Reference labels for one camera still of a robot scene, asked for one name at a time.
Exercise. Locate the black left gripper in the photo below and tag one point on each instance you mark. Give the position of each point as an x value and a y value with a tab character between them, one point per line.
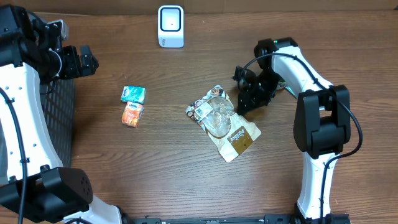
76	68

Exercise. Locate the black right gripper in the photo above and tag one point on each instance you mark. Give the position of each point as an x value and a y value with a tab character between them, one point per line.
255	99

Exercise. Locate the teal wipes packet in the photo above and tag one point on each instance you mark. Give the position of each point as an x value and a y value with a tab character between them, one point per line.
290	91

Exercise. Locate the beige pouch bag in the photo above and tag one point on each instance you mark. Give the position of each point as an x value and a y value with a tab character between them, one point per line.
230	132

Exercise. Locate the green tissue packet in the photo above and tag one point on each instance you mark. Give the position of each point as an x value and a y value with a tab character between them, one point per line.
135	94

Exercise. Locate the orange tissue packet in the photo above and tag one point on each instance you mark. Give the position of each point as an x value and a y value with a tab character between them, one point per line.
132	114

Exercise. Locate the green lid jar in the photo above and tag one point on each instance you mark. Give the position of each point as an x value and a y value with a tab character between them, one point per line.
281	84

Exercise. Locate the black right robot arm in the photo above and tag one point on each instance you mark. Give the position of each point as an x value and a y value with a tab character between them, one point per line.
321	123

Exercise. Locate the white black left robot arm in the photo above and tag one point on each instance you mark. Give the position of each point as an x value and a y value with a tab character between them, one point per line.
40	188

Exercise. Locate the white barcode scanner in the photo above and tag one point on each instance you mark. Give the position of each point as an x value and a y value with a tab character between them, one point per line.
170	26

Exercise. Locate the grey plastic basket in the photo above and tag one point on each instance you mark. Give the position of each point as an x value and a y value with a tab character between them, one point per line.
59	118

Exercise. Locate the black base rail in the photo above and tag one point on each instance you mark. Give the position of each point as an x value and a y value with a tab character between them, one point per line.
266	219

